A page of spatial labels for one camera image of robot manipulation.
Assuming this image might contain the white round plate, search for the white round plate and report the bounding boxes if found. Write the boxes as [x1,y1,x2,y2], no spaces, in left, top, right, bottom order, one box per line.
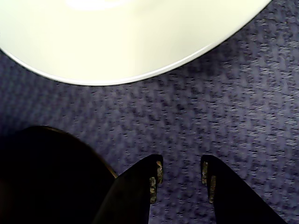
[0,0,273,86]

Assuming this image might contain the black metal bucket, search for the black metal bucket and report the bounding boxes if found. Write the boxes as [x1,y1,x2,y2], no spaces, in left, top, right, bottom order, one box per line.
[0,126,119,224]

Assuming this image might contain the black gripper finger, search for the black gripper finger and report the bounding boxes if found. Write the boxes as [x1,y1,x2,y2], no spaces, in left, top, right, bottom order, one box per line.
[200,154,288,224]
[92,154,164,224]

